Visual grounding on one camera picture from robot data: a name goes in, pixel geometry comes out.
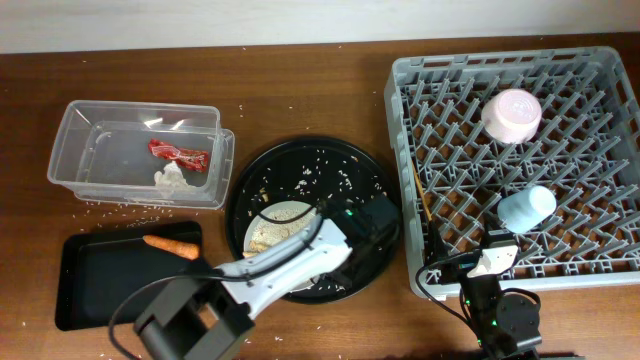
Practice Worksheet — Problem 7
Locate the grey plate with food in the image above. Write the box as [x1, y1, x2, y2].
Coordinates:
[242, 200, 326, 293]

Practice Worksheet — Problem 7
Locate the light blue cup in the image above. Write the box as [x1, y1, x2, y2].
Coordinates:
[497, 186, 557, 234]

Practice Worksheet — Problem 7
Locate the round black tray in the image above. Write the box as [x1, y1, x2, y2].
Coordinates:
[225, 137, 400, 305]

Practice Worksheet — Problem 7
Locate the wooden chopstick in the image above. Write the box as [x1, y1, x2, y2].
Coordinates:
[411, 162, 433, 223]

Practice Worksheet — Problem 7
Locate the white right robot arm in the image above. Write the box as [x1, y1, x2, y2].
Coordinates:
[415, 220, 542, 359]

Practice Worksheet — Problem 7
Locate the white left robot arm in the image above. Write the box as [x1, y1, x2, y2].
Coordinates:
[128, 195, 401, 360]

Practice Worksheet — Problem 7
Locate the grey dishwasher rack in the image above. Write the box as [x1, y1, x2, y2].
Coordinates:
[384, 47, 639, 299]

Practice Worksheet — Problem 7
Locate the black rectangular tray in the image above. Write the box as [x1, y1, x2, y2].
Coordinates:
[55, 221, 202, 331]

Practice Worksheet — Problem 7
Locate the orange carrot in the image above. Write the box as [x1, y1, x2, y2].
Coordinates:
[143, 235, 200, 260]

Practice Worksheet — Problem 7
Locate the red snack wrapper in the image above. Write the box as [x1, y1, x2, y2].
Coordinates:
[148, 139, 209, 173]

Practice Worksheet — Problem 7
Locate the white tissue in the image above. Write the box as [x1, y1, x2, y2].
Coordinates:
[154, 161, 197, 198]

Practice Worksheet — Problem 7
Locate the clear plastic bin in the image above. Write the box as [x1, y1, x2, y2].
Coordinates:
[47, 100, 235, 210]

